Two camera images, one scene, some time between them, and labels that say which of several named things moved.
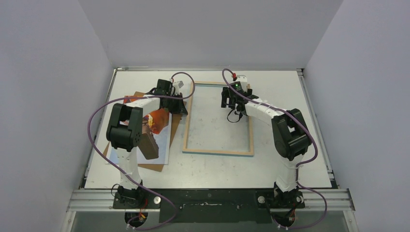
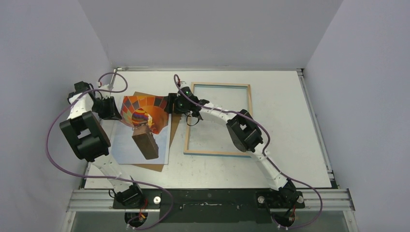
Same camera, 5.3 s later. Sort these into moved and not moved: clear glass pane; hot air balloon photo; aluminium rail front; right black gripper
Moved: right black gripper
Not moved: hot air balloon photo; clear glass pane; aluminium rail front
